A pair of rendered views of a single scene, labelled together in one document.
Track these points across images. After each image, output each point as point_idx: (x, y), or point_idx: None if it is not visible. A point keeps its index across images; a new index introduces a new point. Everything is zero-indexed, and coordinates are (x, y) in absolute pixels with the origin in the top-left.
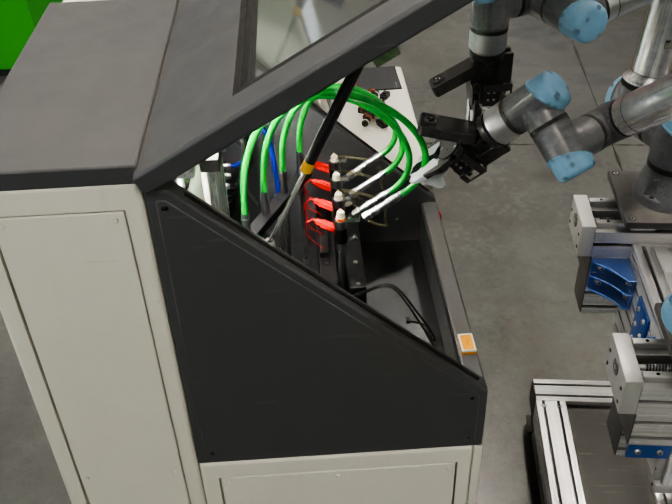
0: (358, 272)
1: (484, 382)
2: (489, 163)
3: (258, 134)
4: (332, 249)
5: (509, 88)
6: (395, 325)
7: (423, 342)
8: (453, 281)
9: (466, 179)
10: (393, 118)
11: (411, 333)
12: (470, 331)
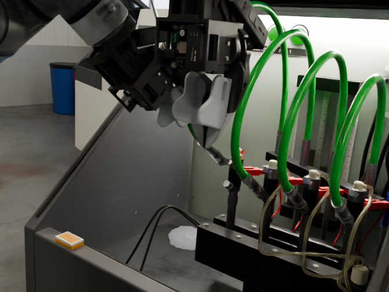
0: (221, 232)
1: (30, 226)
2: (110, 84)
3: (281, 48)
4: (273, 237)
5: (159, 26)
6: (96, 134)
7: (77, 159)
8: (144, 286)
9: (130, 105)
10: (292, 101)
11: (89, 153)
12: (77, 254)
